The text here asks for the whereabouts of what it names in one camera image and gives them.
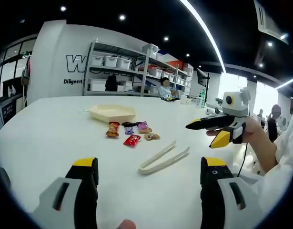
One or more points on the dark floor sign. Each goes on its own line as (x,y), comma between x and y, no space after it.
(8,112)

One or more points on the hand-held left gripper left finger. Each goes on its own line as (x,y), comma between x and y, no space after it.
(74,190)

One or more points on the white storage bin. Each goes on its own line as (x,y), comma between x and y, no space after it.
(98,60)
(110,61)
(124,63)

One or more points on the cream hexagonal container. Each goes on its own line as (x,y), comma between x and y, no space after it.
(113,112)

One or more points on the long ceiling light strip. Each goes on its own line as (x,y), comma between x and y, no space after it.
(205,31)

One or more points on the green plastic bottle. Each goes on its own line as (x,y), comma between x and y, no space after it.
(203,96)

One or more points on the purple and tan food packet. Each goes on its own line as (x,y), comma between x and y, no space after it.
(144,127)

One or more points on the red food snack packet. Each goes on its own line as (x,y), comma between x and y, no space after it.
(132,140)

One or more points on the small purple food snack packet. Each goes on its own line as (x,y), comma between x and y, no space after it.
(129,130)

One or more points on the small white flat tag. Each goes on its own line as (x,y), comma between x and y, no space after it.
(83,110)

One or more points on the person's right hand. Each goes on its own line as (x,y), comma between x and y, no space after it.
(253,133)

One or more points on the orange clear food snack packet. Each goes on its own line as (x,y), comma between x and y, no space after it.
(152,136)

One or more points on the small white box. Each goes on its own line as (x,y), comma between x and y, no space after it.
(185,99)

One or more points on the orange-red food snack packet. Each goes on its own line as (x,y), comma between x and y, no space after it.
(112,130)

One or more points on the row of white storage bins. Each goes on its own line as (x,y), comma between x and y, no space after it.
(170,75)

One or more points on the person's left hand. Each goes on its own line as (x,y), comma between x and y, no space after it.
(127,224)

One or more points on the black food snack packet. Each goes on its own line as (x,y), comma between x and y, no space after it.
(129,124)

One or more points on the black monitor on stand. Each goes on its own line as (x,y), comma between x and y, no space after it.
(202,77)

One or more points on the white ceiling air conditioner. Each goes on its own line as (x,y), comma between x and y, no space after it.
(270,21)

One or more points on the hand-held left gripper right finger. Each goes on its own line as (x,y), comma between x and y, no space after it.
(215,190)

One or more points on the white pump bottle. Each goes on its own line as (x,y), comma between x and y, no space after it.
(198,101)

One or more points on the cream plastic food tongs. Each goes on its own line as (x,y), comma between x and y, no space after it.
(160,159)

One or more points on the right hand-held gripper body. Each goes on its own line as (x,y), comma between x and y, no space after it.
(235,103)

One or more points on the grey metal storage shelf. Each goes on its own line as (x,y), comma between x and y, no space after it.
(139,71)

